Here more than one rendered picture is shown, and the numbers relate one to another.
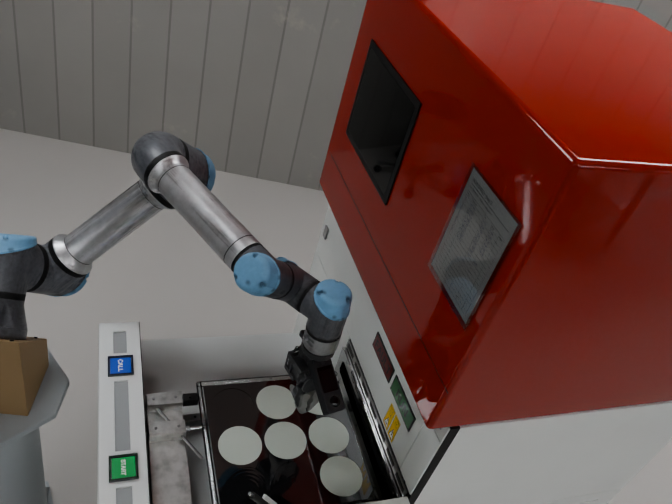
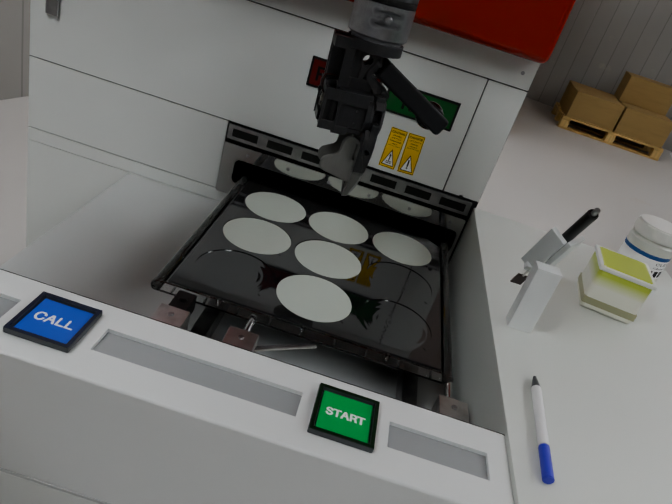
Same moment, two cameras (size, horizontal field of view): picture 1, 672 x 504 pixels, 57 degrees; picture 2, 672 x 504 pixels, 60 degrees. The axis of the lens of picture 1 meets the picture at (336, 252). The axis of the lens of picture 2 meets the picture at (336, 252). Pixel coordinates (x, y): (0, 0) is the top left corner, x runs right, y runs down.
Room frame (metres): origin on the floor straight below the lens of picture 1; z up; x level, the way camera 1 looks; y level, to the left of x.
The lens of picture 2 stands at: (0.52, 0.63, 1.31)
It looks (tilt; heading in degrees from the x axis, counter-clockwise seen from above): 29 degrees down; 297
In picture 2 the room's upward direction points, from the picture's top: 18 degrees clockwise
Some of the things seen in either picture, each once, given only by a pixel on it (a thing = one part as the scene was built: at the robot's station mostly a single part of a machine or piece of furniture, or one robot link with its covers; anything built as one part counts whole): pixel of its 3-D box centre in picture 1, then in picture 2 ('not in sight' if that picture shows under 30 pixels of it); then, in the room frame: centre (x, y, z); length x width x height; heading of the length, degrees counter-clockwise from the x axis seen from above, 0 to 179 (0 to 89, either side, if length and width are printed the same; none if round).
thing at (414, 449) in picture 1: (362, 338); (260, 102); (1.13, -0.13, 1.02); 0.81 x 0.03 x 0.40; 27
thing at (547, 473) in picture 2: not in sight; (540, 423); (0.51, 0.14, 0.97); 0.14 x 0.01 x 0.01; 113
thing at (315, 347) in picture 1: (320, 337); (381, 22); (0.89, -0.02, 1.22); 0.08 x 0.08 x 0.05
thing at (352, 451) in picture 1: (285, 440); (327, 259); (0.86, -0.02, 0.90); 0.34 x 0.34 x 0.01; 27
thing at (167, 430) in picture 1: (167, 430); (231, 360); (0.79, 0.25, 0.89); 0.08 x 0.03 x 0.03; 117
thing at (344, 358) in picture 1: (365, 426); (338, 203); (0.97, -0.20, 0.89); 0.44 x 0.02 x 0.10; 27
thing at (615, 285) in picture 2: not in sight; (613, 284); (0.52, -0.19, 1.00); 0.07 x 0.07 x 0.07; 17
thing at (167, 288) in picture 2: (207, 449); (301, 332); (0.78, 0.14, 0.90); 0.38 x 0.01 x 0.01; 27
